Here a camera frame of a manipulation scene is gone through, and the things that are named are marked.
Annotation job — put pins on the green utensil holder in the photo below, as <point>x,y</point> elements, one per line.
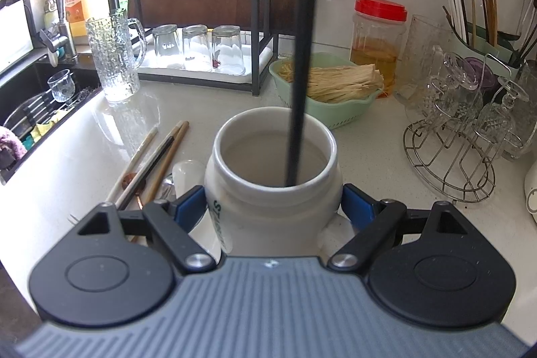
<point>482,49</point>

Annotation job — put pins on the clear glass jug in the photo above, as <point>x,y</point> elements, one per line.
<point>419,47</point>

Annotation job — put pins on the clear drinking glass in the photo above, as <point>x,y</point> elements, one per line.
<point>197,45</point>
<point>167,43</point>

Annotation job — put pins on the white ceramic mug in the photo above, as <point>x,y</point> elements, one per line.
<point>272,223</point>

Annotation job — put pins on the white countertop appliance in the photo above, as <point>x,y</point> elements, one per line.
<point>14,35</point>

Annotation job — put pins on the steel sink drain rack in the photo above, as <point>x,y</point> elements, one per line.
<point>25,112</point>

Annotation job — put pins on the white chopstick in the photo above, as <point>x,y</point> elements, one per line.
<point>138,156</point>

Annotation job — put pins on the black chopstick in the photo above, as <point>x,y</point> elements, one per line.
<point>151,165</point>

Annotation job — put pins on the green plastic basket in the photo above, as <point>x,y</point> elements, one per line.
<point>335,110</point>

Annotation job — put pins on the dried noodle bundle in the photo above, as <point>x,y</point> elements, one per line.
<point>344,83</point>

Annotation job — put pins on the small white bottle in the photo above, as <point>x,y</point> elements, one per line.
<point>50,14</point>

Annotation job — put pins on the tall steel kitchen faucet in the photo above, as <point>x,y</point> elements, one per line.
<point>61,18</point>

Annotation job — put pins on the white drying tray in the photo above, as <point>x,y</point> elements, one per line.
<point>188,75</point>

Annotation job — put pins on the textured glass pitcher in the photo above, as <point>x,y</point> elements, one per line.
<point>113,60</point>

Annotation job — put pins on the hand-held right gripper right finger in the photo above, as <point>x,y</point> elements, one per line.
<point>356,206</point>

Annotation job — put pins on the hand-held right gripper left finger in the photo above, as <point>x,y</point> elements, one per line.
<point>188,208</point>

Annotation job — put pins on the bunch of assorted chopsticks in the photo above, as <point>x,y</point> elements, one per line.
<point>455,5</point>

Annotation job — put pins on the small stemmed glass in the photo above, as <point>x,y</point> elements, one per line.
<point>62,87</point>

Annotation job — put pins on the black metal dish rack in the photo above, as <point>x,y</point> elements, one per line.
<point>256,26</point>

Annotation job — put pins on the black kitchen sink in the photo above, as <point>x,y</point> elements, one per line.
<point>40,75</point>

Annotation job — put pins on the purple cloth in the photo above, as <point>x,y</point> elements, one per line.
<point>10,146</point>

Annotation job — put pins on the clear glass with red print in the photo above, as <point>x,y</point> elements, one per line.
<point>230,47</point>

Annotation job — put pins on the tall textured glass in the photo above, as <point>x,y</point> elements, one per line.
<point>526,123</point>

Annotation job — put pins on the wooden chopstick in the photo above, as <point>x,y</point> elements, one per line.
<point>172,152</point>

